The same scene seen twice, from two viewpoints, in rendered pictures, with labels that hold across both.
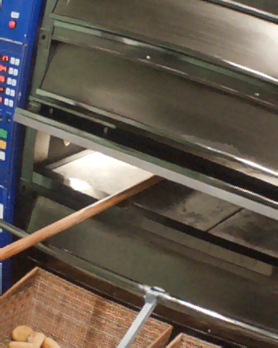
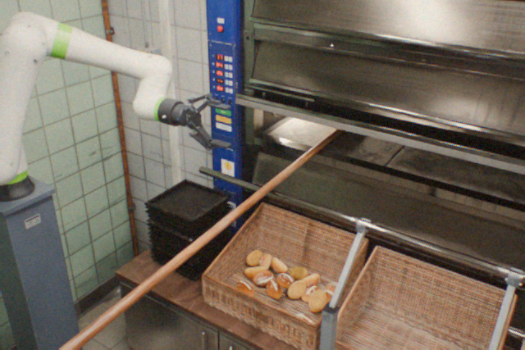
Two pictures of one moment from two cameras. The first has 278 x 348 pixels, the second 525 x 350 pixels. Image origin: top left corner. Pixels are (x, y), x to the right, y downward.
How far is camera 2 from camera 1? 0.86 m
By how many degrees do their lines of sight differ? 6
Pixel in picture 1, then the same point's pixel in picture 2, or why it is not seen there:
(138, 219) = (334, 161)
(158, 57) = (339, 44)
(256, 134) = (424, 92)
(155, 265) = (349, 193)
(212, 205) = (382, 145)
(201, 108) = (376, 78)
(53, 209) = (271, 160)
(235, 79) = (404, 52)
